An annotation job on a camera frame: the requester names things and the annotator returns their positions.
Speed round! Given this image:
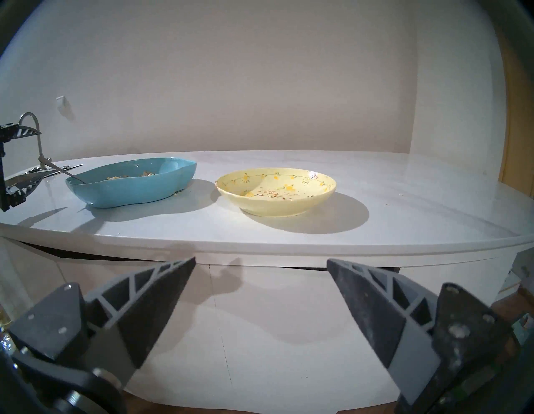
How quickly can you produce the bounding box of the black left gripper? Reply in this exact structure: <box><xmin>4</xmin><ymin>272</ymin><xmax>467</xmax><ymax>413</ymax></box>
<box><xmin>0</xmin><ymin>123</ymin><xmax>57</xmax><ymax>212</ymax></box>

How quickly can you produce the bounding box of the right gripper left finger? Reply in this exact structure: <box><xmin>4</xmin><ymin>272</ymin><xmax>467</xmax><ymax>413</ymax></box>
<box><xmin>8</xmin><ymin>257</ymin><xmax>196</xmax><ymax>389</ymax></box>

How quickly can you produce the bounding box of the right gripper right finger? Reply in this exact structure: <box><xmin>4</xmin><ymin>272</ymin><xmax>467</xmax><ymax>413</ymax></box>
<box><xmin>327</xmin><ymin>258</ymin><xmax>516</xmax><ymax>414</ymax></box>

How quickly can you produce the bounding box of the metal spoon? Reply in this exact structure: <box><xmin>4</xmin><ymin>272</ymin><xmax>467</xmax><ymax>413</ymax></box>
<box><xmin>42</xmin><ymin>158</ymin><xmax>87</xmax><ymax>184</ymax></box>

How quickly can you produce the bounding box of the blue flower-shaped bowl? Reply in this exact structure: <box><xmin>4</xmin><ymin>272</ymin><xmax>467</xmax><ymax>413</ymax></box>
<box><xmin>65</xmin><ymin>157</ymin><xmax>197</xmax><ymax>208</ymax></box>

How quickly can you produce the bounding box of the large oat cereal heap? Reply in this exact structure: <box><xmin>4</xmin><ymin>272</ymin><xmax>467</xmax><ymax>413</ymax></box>
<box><xmin>104</xmin><ymin>170</ymin><xmax>163</xmax><ymax>181</ymax></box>

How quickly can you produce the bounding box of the yellow floral bowl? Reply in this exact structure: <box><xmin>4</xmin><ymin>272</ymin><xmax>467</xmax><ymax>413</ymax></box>
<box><xmin>215</xmin><ymin>168</ymin><xmax>337</xmax><ymax>217</ymax></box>

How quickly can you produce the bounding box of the curved metal faucet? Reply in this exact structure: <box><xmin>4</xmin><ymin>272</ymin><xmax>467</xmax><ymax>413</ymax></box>
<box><xmin>19</xmin><ymin>112</ymin><xmax>47</xmax><ymax>168</ymax></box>

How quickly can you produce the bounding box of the white counter cabinet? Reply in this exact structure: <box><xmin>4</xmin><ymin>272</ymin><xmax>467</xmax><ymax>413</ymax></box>
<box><xmin>0</xmin><ymin>238</ymin><xmax>520</xmax><ymax>411</ymax></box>

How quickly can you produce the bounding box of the wooden door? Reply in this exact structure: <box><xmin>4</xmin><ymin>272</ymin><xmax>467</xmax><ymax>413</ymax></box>
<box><xmin>499</xmin><ymin>33</ymin><xmax>534</xmax><ymax>197</ymax></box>

